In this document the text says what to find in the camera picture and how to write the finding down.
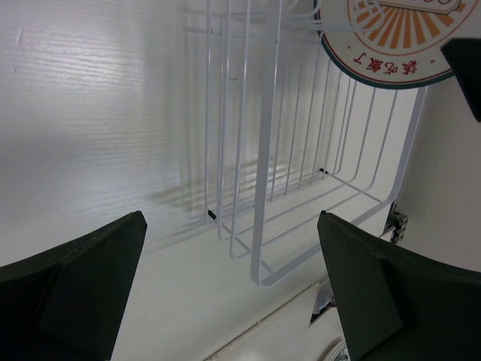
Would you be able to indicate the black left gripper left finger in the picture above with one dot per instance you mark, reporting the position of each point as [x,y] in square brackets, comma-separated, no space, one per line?
[68,302]

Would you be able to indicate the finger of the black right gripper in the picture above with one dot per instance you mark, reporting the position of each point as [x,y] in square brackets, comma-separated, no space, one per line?
[463,56]

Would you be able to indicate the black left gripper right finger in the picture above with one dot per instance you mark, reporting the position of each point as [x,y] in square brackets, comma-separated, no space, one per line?
[395,304]

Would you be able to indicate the orange sunburst plate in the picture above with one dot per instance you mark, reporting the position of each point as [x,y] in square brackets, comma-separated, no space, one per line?
[399,43]

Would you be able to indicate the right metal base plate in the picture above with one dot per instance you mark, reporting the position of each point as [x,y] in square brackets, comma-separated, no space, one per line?
[324,300]

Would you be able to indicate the white wire dish rack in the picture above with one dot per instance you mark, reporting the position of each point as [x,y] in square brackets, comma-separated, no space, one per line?
[289,132]

